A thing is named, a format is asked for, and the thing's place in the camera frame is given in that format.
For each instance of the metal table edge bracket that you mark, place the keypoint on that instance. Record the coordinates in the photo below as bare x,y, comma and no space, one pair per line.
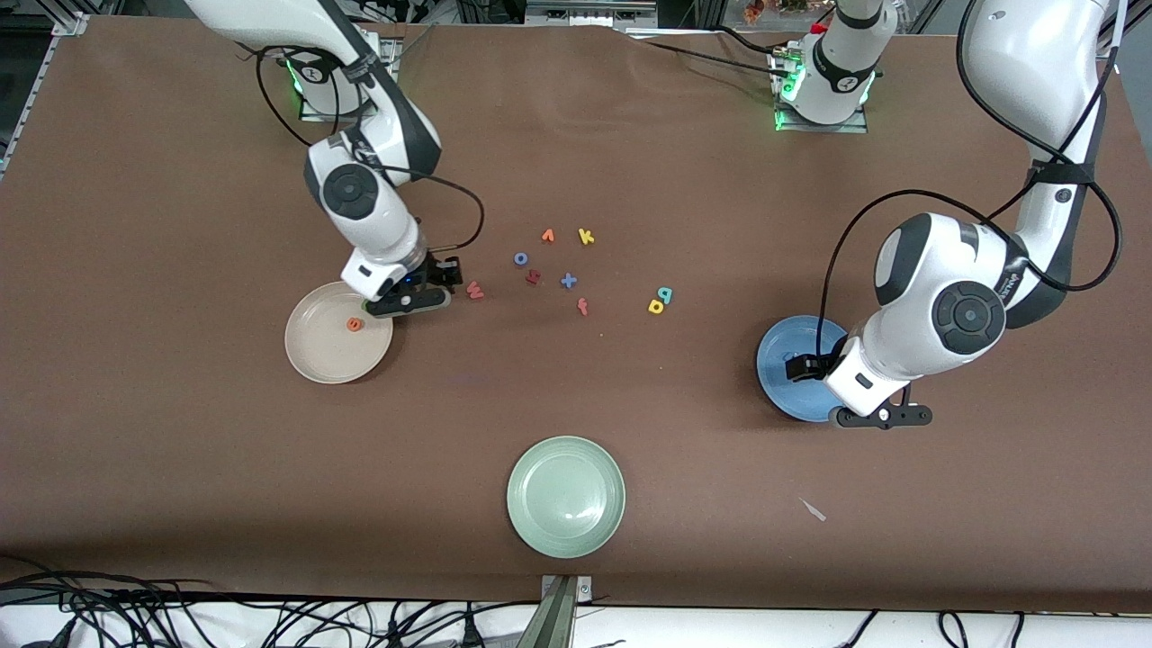
565,621

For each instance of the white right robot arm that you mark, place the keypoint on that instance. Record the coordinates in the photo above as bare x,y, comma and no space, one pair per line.
369,216

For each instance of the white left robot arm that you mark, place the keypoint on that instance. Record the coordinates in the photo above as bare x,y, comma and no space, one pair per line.
936,297

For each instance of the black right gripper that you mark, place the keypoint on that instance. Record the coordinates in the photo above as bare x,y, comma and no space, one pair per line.
438,271

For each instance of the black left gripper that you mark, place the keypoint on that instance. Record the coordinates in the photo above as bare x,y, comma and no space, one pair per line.
821,364

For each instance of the orange brown object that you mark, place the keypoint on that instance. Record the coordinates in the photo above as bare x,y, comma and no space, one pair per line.
754,9

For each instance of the small white paper scrap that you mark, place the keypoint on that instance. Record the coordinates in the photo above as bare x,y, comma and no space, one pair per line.
814,511

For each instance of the red foam letter w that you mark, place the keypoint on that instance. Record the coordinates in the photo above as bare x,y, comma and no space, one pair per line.
474,292

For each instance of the aluminium table frame rail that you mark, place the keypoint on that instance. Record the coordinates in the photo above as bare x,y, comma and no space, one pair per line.
45,76

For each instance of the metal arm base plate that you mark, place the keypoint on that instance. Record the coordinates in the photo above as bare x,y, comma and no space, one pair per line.
823,128
389,63

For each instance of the metal frame structure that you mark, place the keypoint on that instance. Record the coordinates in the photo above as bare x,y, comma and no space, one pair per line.
585,13

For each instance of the pale green plate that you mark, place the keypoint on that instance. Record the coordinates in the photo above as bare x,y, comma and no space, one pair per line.
565,497

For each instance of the blue plate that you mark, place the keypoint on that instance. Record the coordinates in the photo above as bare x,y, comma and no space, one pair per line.
783,396

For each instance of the beige brown plate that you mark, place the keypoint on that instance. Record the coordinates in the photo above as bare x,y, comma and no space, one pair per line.
324,360

